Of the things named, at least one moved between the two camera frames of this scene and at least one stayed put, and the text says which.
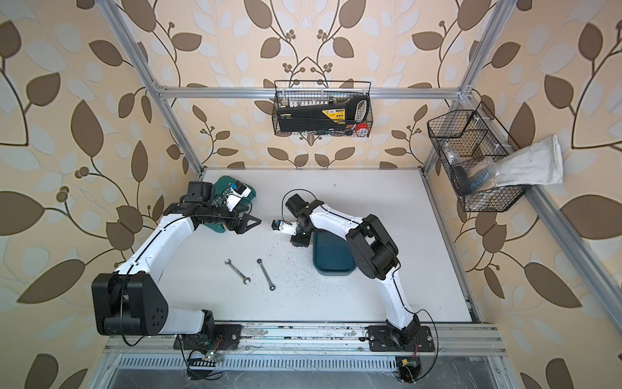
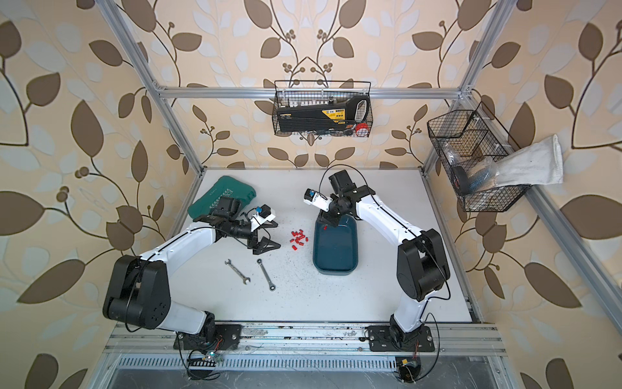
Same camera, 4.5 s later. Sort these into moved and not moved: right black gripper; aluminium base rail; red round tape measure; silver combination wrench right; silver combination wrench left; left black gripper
Moved: right black gripper; left black gripper
Not moved: red round tape measure; aluminium base rail; silver combination wrench right; silver combination wrench left
